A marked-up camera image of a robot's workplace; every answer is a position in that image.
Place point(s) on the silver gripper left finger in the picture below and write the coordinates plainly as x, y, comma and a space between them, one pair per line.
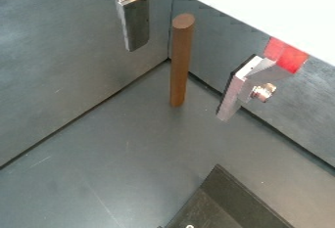
134, 14

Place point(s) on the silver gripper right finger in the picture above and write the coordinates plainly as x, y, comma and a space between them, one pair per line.
252, 79

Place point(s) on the brown oval peg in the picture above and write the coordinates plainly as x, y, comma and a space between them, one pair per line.
181, 55

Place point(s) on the black curved holder stand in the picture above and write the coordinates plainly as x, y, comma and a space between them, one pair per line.
225, 204

